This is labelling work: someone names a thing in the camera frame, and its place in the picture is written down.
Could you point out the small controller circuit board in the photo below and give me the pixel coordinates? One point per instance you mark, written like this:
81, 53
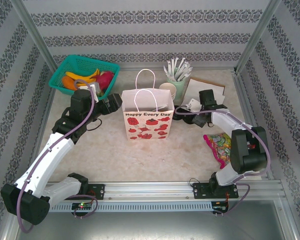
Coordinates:
218, 207
82, 205

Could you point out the colourful candy bag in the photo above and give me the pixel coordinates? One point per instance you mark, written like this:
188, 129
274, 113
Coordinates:
217, 147

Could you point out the pink toy dragon fruit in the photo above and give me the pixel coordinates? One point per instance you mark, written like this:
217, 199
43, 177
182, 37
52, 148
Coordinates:
106, 80

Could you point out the red and white paper bag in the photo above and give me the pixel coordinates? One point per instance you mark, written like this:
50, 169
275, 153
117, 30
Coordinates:
147, 125

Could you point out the long aluminium base rail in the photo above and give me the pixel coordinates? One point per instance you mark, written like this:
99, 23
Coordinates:
150, 190

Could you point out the yellow toy banana bunch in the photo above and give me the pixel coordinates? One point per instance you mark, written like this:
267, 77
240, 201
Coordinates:
83, 77

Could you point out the white wrapped straw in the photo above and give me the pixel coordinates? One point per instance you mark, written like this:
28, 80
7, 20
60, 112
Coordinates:
171, 70
185, 70
188, 73
168, 72
175, 65
182, 67

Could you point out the brown cardboard napkin box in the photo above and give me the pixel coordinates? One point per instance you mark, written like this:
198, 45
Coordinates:
216, 84

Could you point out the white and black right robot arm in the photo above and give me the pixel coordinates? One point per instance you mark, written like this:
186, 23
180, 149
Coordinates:
225, 121

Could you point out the stack of paper cups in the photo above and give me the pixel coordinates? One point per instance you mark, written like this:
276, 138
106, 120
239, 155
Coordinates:
167, 88

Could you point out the aluminium side rail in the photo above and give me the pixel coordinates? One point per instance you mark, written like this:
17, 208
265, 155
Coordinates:
243, 100
45, 107

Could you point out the aluminium frame post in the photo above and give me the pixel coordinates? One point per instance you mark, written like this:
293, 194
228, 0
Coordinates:
33, 32
258, 32

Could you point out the teal plastic basket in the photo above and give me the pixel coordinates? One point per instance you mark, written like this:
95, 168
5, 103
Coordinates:
80, 63

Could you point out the white paper napkin stack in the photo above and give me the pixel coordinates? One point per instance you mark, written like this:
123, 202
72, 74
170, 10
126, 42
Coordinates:
220, 92

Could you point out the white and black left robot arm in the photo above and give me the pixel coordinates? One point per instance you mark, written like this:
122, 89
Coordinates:
52, 155

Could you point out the pale green mug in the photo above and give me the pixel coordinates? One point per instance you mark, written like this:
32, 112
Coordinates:
178, 87

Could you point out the orange toy mango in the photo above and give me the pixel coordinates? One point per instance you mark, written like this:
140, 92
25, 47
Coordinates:
68, 82

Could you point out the grey metal panel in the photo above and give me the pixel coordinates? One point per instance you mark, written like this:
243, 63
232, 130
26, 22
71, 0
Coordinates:
150, 225

